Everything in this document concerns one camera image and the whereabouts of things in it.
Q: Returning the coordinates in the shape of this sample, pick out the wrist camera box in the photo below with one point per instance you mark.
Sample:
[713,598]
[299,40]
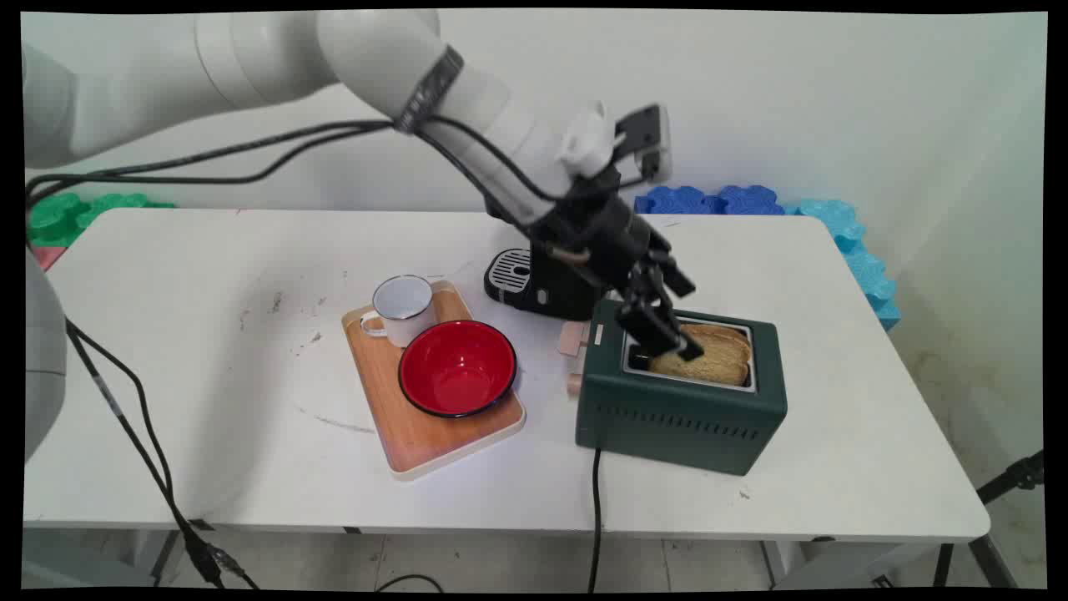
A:
[647,140]

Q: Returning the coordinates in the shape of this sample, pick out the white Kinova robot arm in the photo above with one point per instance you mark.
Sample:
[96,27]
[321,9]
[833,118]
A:
[275,58]

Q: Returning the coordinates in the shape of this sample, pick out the toasted bread slice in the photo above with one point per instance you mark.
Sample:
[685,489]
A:
[724,334]
[705,363]

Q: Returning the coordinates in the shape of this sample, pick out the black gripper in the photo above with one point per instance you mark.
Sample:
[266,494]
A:
[602,238]

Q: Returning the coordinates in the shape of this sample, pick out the light blue foam mat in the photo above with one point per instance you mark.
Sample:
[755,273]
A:
[859,259]

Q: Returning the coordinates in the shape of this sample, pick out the dark green toaster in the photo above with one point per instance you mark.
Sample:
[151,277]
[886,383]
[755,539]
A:
[680,409]

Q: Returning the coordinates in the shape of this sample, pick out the red bowl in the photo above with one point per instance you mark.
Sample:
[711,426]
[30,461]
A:
[457,368]

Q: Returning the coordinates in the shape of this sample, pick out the black coffee machine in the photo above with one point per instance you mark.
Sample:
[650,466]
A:
[534,288]

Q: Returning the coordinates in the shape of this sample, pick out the red foam mat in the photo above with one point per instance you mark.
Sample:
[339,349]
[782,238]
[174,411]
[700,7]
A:
[43,257]

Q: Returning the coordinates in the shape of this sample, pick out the black tripod leg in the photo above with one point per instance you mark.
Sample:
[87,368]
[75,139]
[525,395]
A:
[997,501]

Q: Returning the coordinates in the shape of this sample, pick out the white enamel mug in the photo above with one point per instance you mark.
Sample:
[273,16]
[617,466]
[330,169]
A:
[402,309]

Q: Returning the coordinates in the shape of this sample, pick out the green foam mat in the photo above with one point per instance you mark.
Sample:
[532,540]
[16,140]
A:
[75,215]

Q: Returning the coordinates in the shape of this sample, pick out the wooden serving tray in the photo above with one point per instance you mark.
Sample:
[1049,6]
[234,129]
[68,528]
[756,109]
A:
[434,434]

